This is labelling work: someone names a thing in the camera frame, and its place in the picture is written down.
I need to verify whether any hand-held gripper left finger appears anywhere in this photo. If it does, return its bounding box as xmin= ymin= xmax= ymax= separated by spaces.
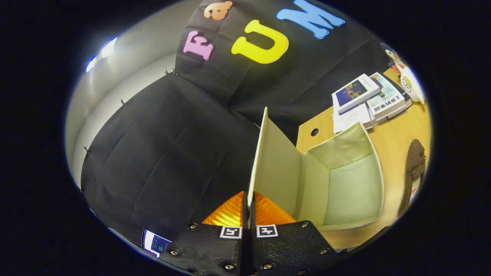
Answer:
xmin=159 ymin=191 xmax=248 ymax=276

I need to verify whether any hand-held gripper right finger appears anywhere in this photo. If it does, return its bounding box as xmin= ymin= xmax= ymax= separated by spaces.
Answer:
xmin=250 ymin=191 xmax=341 ymax=276

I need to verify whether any green fabric storage box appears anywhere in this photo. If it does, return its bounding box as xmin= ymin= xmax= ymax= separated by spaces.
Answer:
xmin=247 ymin=107 xmax=385 ymax=232

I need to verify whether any brown fuzzy shoe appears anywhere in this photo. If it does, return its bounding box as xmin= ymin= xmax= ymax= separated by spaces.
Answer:
xmin=398 ymin=139 xmax=427 ymax=217

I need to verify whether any blue lit screen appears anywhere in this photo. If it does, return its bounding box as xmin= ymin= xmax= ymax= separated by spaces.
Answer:
xmin=142 ymin=229 xmax=172 ymax=258

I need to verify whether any white book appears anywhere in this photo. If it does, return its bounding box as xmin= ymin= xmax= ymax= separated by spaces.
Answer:
xmin=333 ymin=103 xmax=374 ymax=134

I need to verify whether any book with dark blue cover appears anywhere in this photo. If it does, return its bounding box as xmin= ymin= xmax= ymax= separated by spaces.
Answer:
xmin=332 ymin=74 xmax=381 ymax=114

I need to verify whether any black book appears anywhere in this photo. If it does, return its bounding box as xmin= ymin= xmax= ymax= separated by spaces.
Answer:
xmin=387 ymin=87 xmax=413 ymax=120

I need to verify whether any white seal plush toy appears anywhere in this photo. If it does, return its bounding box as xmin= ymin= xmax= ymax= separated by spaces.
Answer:
xmin=400 ymin=66 xmax=425 ymax=105

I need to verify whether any penguin plush toy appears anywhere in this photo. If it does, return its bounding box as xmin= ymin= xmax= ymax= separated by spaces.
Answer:
xmin=381 ymin=42 xmax=407 ymax=75

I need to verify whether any ceiling light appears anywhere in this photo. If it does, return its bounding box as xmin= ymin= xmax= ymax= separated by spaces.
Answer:
xmin=86 ymin=36 xmax=119 ymax=72

